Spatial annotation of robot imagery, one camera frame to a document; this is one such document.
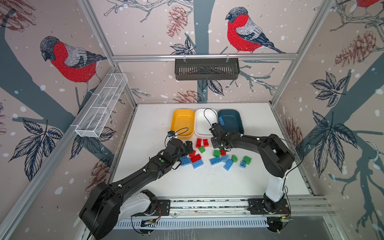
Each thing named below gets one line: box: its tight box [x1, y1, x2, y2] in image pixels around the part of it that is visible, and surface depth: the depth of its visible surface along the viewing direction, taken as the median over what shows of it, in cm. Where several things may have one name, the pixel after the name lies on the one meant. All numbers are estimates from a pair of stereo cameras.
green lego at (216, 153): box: [212, 149, 221, 158], surface depth 94 cm
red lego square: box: [202, 139, 209, 148], surface depth 99 cm
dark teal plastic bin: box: [217, 109, 245, 135], surface depth 110 cm
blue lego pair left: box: [180, 156, 192, 167], surface depth 91 cm
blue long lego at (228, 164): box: [223, 159, 234, 171], surface depth 89 cm
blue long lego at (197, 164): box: [192, 159, 204, 170], surface depth 90 cm
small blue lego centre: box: [221, 154, 230, 163], surface depth 93 cm
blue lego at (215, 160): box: [209, 157, 222, 166], surface depth 92 cm
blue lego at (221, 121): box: [218, 116, 225, 126], surface depth 109 cm
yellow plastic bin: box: [170, 108, 195, 140], surface depth 111 cm
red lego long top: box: [195, 138, 202, 149], surface depth 99 cm
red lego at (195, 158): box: [191, 154, 202, 163], surface depth 92 cm
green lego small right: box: [231, 154, 238, 163], surface depth 92 cm
